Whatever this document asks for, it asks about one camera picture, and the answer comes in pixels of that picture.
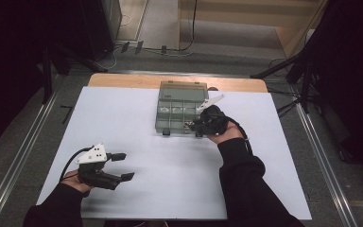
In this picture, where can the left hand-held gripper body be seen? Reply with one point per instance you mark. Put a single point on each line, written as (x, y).
(94, 176)

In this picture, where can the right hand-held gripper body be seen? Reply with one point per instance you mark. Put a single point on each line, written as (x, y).
(214, 121)

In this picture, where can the grey clear compartment storage box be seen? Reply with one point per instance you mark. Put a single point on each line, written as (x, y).
(173, 119)

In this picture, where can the person's right hand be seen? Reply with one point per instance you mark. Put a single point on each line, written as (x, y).
(228, 134)

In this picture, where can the person's left hand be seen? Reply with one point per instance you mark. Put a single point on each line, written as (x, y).
(72, 182)

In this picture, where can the shiny small parts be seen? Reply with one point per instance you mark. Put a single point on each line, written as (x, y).
(173, 110)

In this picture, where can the white table mat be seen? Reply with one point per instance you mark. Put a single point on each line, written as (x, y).
(157, 173)

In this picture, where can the black tripod stand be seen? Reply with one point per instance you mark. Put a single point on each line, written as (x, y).
(48, 75)
(305, 85)

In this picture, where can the light wooden platform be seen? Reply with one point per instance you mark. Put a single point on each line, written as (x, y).
(249, 15)

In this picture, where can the black equipment cabinet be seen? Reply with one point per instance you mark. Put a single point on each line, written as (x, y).
(97, 28)

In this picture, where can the silver metal floor rail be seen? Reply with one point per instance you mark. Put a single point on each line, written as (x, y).
(22, 157)
(324, 164)

